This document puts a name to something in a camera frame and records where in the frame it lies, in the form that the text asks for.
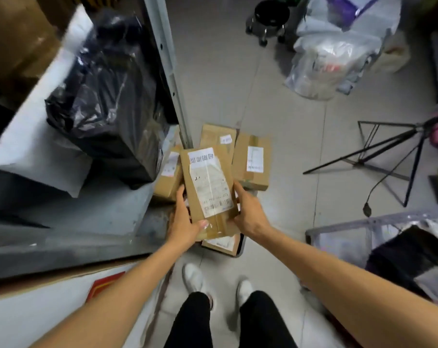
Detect cardboard box with black handwriting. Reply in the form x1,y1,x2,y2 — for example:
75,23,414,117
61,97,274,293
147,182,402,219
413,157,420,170
201,233,241,256

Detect white right shoe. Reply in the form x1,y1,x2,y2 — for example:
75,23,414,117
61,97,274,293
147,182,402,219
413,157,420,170
236,278,256,307

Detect person's left forearm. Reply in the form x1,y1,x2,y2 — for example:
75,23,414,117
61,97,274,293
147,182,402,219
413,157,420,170
30,239,194,348

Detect person's leg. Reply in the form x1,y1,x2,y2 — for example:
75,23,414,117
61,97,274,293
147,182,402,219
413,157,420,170
239,290,299,348
164,291,214,348

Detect low grey metal rack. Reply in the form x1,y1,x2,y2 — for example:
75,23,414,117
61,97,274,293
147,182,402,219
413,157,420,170
305,208,438,308

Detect person's right forearm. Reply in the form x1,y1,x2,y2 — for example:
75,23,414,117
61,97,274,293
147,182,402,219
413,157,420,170
257,228,438,348

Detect person's left hand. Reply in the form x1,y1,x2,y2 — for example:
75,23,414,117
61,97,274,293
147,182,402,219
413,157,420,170
167,184,209,250

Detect cardboard box black swirl logo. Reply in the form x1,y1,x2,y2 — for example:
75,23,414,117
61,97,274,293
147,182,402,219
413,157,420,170
200,123,238,160

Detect person's right hand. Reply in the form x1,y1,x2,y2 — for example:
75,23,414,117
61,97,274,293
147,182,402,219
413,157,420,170
232,181,274,240

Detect black cable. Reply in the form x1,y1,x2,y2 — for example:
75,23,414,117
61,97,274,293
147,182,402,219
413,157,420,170
363,141,422,218

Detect person's right leg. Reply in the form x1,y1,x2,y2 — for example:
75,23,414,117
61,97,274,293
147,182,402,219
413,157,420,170
239,290,299,348

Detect labelled cardboard box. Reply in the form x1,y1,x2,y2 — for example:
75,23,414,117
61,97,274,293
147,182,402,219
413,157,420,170
153,145,185,203

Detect white shoe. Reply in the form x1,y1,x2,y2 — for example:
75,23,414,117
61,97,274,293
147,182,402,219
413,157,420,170
236,278,256,307
182,263,214,308

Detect black fabric bag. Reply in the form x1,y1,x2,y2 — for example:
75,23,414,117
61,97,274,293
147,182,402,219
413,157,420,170
365,226,438,298

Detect white left shoe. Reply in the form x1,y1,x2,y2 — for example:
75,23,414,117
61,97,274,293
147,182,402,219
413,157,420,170
182,263,214,308

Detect black light stand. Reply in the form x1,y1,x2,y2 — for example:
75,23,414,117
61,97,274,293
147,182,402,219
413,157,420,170
302,110,438,208

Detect black plastic bag parcel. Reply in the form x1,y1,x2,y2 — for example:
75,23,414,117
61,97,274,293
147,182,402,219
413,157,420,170
44,10,169,191

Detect red yellow wall sign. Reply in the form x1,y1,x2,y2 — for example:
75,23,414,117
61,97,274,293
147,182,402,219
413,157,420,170
85,271,127,303

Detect grey metal shelf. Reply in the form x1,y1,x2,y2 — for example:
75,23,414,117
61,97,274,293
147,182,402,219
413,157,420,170
0,0,194,281

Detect person's left leg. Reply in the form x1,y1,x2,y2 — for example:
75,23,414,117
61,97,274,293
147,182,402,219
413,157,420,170
164,291,214,348

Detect cardboard box green printed tape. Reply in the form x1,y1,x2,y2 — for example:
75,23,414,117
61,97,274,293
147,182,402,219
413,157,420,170
231,133,273,192

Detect cardboard parcel white label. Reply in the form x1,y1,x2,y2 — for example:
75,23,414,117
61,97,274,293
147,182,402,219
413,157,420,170
180,145,240,242

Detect stacked brown cardboard boxes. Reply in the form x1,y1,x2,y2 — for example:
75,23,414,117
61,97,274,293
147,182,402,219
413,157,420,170
0,0,62,109

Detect heap of white plastic bags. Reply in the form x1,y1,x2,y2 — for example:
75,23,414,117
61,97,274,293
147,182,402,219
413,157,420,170
284,0,410,102

